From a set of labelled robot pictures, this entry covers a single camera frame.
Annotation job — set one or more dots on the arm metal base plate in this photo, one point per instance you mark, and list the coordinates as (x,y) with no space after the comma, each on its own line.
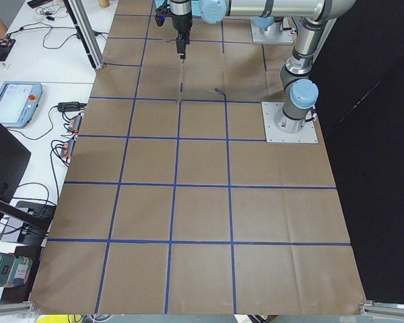
(281,129)
(271,30)

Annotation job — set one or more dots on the orange black converter box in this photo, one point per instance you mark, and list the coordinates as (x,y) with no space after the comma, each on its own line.
(74,124)

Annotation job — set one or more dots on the blue teach pendant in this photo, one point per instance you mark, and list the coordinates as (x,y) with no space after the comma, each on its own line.
(18,102)

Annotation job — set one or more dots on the brown paper table cover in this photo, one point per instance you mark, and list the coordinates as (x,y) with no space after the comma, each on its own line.
(175,203)

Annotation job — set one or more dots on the black power adapter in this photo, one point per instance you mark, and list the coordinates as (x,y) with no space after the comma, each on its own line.
(68,106)

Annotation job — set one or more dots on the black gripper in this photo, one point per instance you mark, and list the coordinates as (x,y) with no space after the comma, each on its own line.
(180,21)

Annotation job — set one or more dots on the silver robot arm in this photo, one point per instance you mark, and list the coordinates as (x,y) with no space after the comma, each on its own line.
(300,93)
(213,12)

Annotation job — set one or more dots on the aluminium frame post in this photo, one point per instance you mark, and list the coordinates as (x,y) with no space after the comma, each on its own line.
(84,30)

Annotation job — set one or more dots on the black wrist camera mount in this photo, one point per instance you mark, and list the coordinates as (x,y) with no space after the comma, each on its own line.
(162,12)

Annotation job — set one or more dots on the green box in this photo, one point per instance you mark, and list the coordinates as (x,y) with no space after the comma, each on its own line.
(14,270)

